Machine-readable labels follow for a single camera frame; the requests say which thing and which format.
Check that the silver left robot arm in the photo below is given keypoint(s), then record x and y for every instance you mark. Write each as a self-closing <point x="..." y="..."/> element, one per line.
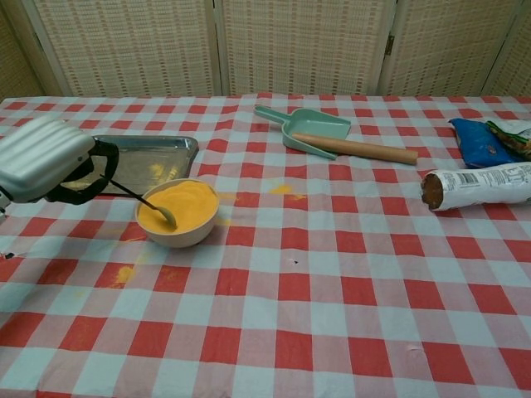
<point x="2" y="207"/>

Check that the wooden rolling pin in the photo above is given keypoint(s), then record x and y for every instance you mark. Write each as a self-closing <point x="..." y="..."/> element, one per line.
<point x="365" y="149"/>

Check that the woven folding screen panel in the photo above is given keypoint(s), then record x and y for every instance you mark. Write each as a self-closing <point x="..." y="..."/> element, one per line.
<point x="518" y="62"/>
<point x="124" y="49"/>
<point x="303" y="49"/>
<point x="16" y="62"/>
<point x="439" y="49"/>

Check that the blue snack bag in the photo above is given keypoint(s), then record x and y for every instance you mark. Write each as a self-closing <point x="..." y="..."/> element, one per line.
<point x="477" y="145"/>

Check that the green white snack bag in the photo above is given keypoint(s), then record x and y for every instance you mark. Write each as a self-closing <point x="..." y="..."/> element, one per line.
<point x="516" y="141"/>

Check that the dark metal spoon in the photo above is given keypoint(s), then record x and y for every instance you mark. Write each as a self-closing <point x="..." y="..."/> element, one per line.
<point x="168" y="216"/>

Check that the metal screen hinge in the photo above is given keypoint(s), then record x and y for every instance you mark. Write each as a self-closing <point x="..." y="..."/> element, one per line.
<point x="389" y="45"/>

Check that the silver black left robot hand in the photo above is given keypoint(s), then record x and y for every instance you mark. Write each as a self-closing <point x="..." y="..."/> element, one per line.
<point x="41" y="161"/>

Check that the red white checkered tablecloth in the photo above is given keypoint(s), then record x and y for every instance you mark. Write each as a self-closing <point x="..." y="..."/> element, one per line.
<point x="290" y="311"/>

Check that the rectangular metal tray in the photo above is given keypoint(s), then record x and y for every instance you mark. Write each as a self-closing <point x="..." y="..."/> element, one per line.
<point x="166" y="153"/>

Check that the mint green plastic scoop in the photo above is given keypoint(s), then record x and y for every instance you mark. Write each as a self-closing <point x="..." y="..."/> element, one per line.
<point x="315" y="124"/>

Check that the beige round bowl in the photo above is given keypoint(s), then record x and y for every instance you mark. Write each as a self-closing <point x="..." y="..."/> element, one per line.
<point x="178" y="239"/>

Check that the white rolled food package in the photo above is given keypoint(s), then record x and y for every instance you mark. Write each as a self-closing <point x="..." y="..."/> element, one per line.
<point x="477" y="186"/>

